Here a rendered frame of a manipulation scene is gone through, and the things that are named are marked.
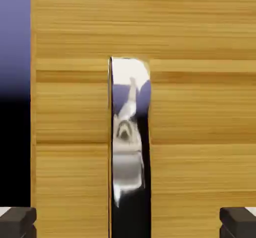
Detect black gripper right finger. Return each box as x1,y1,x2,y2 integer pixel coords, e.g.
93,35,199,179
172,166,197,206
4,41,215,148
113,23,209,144
219,206,256,238

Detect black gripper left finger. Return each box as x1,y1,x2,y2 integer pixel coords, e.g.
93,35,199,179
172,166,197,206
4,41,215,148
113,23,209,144
0,206,37,238

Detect light wood cabinet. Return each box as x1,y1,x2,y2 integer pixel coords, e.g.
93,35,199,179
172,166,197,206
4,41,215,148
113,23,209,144
30,0,256,238

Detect curved shiny metal handle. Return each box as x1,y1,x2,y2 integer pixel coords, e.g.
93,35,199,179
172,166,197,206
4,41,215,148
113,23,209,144
107,56,152,238

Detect light wood cabinet door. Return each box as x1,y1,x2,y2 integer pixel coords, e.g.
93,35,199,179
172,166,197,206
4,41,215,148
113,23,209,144
35,0,256,238

